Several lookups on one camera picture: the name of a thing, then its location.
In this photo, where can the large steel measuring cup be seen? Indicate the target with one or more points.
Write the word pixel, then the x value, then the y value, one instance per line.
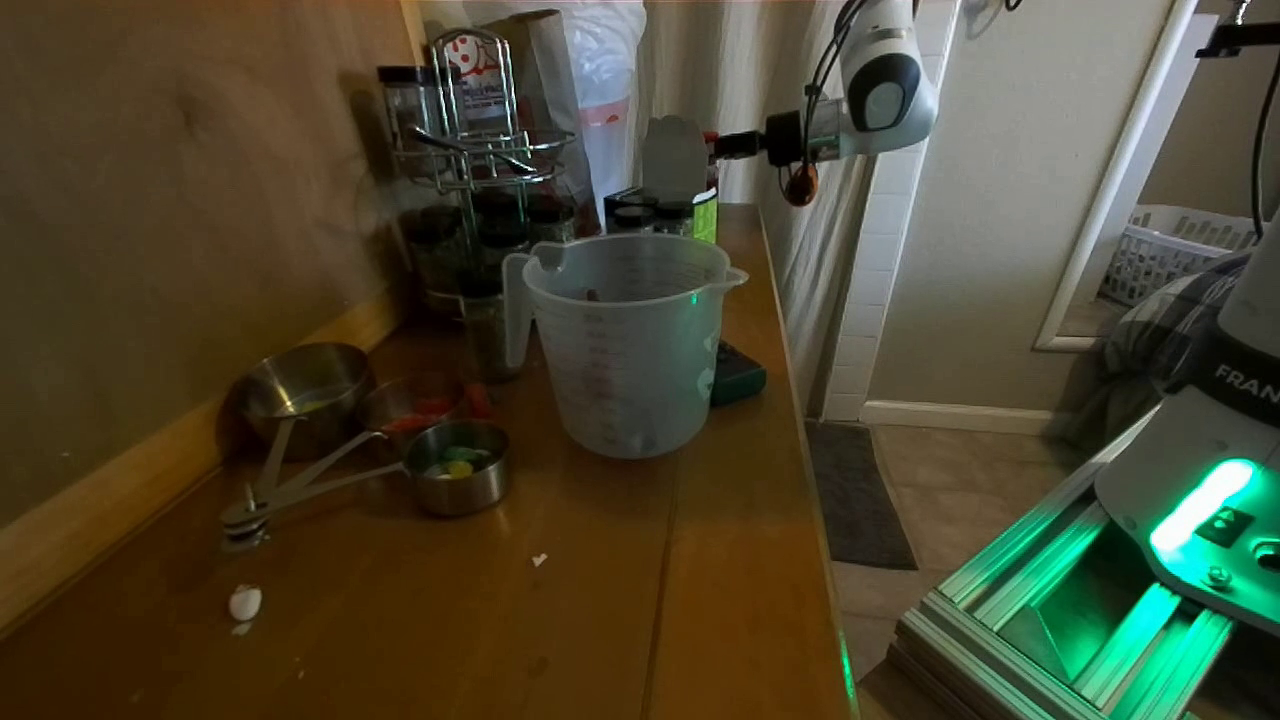
pixel 315 394

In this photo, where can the dark grey floor mat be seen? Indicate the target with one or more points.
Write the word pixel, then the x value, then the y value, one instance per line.
pixel 861 495

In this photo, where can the aluminium extrusion base frame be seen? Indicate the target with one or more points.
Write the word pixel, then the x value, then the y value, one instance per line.
pixel 1041 601

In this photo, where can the clear plastic measuring jug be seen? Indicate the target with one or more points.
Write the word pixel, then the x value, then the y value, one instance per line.
pixel 627 362

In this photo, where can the wooden backboard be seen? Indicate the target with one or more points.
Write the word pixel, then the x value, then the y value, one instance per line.
pixel 163 200

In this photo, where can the plaid cloth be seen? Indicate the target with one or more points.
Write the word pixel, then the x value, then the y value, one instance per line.
pixel 1162 354

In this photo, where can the white crumb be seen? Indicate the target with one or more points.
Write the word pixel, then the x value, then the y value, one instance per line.
pixel 247 601

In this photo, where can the white plastic bag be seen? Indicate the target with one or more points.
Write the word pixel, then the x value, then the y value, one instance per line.
pixel 607 81

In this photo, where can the small steel measuring cup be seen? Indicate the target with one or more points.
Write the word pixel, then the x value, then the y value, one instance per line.
pixel 461 484

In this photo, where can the white door frame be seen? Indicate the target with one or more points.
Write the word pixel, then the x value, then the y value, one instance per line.
pixel 1124 175

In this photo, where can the white laundry basket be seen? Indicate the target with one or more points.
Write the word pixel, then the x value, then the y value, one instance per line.
pixel 1172 253

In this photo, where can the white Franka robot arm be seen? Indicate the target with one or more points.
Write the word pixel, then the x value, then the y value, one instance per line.
pixel 881 81

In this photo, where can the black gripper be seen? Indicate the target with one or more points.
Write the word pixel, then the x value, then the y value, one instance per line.
pixel 783 140

